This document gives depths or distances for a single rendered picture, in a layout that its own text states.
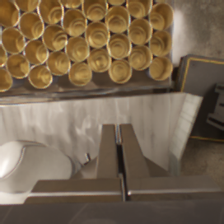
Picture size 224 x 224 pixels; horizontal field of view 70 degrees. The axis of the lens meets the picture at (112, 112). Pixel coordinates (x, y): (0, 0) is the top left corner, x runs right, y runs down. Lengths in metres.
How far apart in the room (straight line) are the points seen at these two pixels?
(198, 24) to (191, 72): 0.57
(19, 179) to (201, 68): 1.41
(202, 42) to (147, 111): 1.37
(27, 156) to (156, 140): 0.45
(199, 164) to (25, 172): 2.00
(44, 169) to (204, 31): 1.79
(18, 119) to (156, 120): 0.50
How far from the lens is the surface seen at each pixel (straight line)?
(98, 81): 0.57
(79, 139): 0.62
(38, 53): 0.62
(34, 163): 0.33
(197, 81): 1.49
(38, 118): 0.64
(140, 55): 0.58
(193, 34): 1.85
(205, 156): 2.16
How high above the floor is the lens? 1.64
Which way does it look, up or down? 77 degrees down
